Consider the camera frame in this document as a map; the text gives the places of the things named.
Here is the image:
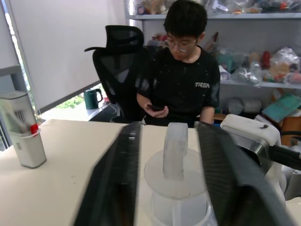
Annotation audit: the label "teal flat box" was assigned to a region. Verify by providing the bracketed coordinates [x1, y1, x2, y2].
[261, 92, 301, 122]

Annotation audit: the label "dark green mug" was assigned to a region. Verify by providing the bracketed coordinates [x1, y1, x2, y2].
[83, 89, 103, 110]

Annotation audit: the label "grey metal shelf unit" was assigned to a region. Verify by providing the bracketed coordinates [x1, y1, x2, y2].
[124, 0, 301, 132]

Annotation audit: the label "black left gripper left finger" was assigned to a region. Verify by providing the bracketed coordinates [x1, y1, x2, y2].
[74, 121, 143, 226]

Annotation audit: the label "person in black t-shirt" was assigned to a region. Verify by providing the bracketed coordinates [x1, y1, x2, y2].
[136, 0, 221, 129]

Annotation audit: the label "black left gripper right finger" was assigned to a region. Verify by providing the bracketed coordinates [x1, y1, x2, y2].
[194, 121, 296, 226]

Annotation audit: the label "black smartphone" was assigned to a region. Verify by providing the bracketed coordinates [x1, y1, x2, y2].
[146, 104, 165, 112]

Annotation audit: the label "white container with clear lid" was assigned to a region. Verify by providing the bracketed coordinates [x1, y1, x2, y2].
[0, 90, 47, 169]

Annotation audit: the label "clear bag of silver items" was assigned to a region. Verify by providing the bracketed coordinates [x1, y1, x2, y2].
[231, 60, 263, 88]

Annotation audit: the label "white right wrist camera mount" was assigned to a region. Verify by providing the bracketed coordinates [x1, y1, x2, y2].
[220, 114, 282, 146]

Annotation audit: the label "white roller blind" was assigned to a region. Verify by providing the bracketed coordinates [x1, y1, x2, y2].
[8, 0, 127, 110]

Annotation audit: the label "orange cardboard box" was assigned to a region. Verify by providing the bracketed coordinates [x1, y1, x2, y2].
[281, 116, 301, 146]

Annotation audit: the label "white roll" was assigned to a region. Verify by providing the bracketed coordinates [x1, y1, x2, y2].
[227, 97, 262, 115]

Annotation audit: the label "black mesh office chair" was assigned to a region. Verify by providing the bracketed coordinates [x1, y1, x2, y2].
[84, 25, 153, 123]

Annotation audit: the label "clear bag of colourful toys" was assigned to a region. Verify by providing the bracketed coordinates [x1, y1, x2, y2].
[262, 46, 301, 84]

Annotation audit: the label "person's right hand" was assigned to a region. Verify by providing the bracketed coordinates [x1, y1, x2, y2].
[147, 105, 169, 118]

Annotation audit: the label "thin-framed glasses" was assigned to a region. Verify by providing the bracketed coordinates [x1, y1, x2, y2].
[164, 35, 198, 53]

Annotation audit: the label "white cable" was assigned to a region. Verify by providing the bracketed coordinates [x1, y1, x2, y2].
[98, 100, 118, 115]

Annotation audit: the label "clear plastic lid with handle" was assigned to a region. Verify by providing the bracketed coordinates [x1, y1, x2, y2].
[143, 122, 218, 226]

